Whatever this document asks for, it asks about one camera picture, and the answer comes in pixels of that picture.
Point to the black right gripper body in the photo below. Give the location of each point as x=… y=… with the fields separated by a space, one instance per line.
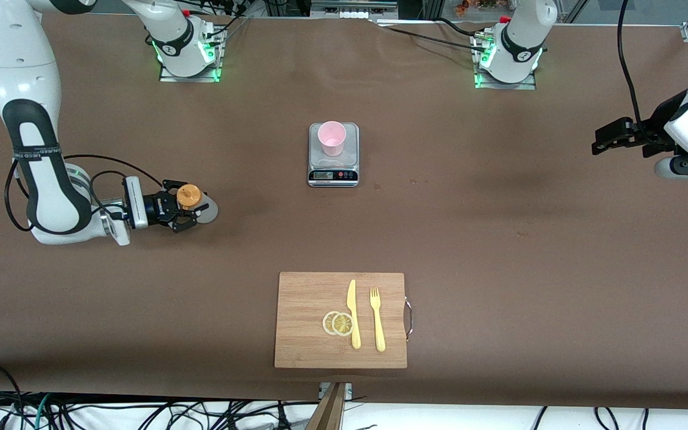
x=156 y=209

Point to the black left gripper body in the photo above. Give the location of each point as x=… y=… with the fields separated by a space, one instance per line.
x=648 y=129

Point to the clear sauce bottle orange cap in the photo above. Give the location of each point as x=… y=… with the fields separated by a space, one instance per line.
x=189 y=196

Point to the pink plastic cup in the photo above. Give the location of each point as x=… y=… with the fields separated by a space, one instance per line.
x=332 y=140

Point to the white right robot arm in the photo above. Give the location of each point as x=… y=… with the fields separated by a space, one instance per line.
x=39 y=155

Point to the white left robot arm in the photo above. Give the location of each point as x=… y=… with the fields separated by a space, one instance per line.
x=520 y=36

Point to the wooden cutting board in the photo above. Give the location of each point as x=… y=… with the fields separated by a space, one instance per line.
x=302 y=322

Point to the lemon slice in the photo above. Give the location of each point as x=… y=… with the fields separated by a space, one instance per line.
x=343 y=324
x=326 y=322

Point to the silver digital kitchen scale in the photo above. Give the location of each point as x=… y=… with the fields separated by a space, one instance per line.
x=350 y=164

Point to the yellow plastic knife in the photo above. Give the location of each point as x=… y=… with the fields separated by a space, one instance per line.
x=353 y=316

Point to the yellow plastic fork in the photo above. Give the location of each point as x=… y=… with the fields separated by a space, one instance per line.
x=378 y=322

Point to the white power strip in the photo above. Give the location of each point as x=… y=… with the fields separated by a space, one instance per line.
x=356 y=12

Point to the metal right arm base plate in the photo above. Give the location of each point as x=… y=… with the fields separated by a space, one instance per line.
x=189 y=79

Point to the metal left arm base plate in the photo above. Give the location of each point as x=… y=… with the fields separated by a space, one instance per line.
x=505 y=86

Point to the metal bracket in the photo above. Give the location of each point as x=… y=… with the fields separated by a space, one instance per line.
x=322 y=391

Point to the wooden post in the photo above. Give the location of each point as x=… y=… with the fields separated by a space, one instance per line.
x=329 y=415

